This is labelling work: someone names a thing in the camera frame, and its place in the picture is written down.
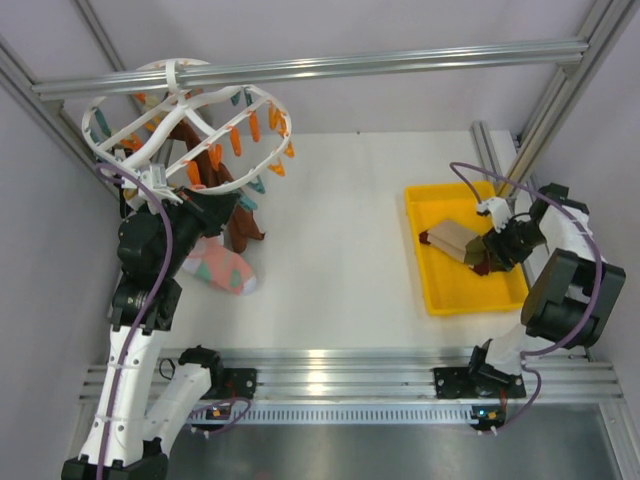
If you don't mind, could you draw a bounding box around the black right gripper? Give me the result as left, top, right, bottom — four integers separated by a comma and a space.
483, 215, 549, 272

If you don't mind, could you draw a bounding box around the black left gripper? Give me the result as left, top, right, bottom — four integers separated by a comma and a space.
158, 183, 239, 274

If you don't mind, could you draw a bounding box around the pink patterned sock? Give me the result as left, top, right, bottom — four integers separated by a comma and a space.
181, 236, 258, 296

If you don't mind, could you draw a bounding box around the white round clip hanger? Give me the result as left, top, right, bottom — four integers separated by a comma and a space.
81, 58, 295, 197

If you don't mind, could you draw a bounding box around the tan brown sock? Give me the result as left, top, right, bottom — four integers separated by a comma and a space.
427, 219, 487, 266

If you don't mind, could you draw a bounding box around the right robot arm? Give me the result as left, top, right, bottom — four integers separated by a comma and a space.
466, 183, 626, 397

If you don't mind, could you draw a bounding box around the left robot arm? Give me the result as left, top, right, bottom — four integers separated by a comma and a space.
61, 187, 239, 479

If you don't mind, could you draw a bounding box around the brown sock on hanger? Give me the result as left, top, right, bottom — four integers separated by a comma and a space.
170, 121, 265, 254

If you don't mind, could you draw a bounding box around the dark red sock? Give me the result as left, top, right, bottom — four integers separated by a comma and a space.
419, 231, 490, 276

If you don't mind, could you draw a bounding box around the yellow plastic bin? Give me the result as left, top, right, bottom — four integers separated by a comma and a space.
404, 183, 528, 316

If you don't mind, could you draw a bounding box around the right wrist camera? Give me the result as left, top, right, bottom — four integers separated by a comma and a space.
476, 197, 512, 233

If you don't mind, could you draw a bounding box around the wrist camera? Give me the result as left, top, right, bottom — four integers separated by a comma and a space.
122, 164, 178, 209
476, 197, 512, 233

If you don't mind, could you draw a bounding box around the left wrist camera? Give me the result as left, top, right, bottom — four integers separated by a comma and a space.
122, 164, 178, 209

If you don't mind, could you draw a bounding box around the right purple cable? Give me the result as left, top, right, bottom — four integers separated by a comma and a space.
449, 160, 602, 436

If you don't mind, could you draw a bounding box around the purple cable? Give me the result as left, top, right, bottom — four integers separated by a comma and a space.
449, 160, 602, 436
94, 162, 253, 480

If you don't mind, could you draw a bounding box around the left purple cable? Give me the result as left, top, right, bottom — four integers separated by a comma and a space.
94, 162, 253, 480

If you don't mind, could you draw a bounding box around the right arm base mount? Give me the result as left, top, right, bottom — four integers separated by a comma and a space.
433, 366, 526, 400

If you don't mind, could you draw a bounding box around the aluminium top rail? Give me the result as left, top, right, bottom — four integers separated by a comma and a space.
32, 38, 588, 100

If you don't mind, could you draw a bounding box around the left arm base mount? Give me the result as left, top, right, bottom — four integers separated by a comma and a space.
216, 368, 257, 399

